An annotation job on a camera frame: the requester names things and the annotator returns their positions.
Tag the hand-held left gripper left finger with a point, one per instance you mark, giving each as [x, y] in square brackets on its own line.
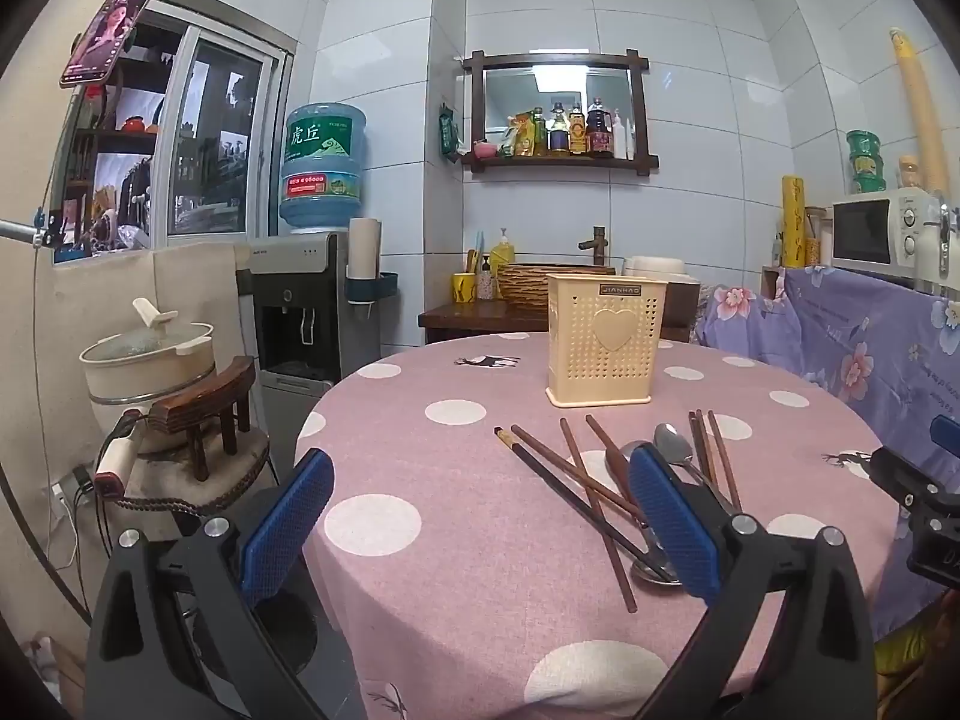
[289, 525]

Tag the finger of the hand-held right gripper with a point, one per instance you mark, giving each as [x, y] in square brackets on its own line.
[946, 436]
[911, 476]

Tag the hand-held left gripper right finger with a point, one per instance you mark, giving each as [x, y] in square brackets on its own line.
[671, 517]

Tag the metal spoon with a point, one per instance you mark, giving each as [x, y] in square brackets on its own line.
[671, 441]
[656, 574]

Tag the black chopstick with beige tip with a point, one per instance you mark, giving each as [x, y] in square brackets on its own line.
[547, 473]

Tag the beige perforated utensil holder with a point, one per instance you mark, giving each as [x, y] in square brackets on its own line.
[577, 345]

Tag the yellow cloth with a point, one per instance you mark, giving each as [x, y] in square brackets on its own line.
[904, 649]

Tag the round cushioned stool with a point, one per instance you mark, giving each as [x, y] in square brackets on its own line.
[180, 484]

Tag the purple floral cloth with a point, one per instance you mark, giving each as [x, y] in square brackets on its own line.
[840, 360]

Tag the small dark wooden stool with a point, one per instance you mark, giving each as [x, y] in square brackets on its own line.
[202, 405]

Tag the pink polka dot tablecloth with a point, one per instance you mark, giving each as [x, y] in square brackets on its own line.
[450, 540]

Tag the white and red handheld appliance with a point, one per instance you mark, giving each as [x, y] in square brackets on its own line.
[116, 461]

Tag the cream cooking pot with lid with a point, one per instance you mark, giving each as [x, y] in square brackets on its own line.
[150, 367]

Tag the grey water dispenser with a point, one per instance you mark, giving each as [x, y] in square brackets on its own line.
[300, 315]

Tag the white microwave oven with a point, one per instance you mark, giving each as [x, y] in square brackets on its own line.
[870, 232]

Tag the white power strip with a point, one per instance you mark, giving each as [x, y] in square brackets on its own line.
[64, 499]

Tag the glass jar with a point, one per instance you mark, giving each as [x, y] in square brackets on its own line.
[815, 236]

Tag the white bowl stack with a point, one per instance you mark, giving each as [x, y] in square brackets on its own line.
[656, 266]

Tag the teal cup holder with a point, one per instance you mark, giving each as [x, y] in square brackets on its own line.
[371, 286]

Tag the yellow wrap roll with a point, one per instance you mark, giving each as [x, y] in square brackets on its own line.
[792, 221]

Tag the small lidded jar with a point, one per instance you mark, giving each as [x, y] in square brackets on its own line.
[909, 172]

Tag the wicker basket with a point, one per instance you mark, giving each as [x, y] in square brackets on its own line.
[525, 286]

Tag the dark wooden counter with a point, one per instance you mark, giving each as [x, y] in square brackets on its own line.
[480, 316]

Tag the green can stack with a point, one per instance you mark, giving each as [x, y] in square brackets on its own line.
[865, 161]

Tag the white paper cup stack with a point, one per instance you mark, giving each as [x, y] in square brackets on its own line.
[365, 244]

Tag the yellow cup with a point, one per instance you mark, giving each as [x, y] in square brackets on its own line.
[463, 289]

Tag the floral pump bottle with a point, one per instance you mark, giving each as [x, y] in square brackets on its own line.
[489, 283]

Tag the beige cloth cover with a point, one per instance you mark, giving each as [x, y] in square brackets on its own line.
[97, 292]

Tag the yellow soap dispenser bottle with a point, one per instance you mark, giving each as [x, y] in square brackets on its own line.
[503, 251]

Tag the blue toothbrush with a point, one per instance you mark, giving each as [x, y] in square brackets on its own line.
[478, 251]

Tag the blue water jug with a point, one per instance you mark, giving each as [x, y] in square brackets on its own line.
[322, 165]

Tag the wooden framed mirror shelf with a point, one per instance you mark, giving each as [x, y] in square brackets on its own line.
[559, 161]

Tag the white squeeze bottle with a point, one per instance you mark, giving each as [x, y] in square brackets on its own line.
[619, 136]

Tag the sliding glass window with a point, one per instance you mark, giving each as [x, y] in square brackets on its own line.
[217, 142]

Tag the dark soy sauce bottle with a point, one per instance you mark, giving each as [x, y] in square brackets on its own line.
[599, 131]

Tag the amber sauce bottle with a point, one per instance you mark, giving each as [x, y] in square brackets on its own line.
[576, 131]

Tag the dark bottle with blue cap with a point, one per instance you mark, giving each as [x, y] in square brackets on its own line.
[559, 133]

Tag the yellow green bottle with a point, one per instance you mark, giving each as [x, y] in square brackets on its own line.
[537, 133]

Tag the yellow packet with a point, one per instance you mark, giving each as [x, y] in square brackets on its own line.
[514, 136]

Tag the pink small container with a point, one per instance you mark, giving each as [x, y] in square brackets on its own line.
[482, 150]

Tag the green hanging packet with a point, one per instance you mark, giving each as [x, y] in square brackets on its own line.
[448, 131]

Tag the smartphone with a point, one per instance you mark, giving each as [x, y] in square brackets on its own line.
[105, 34]

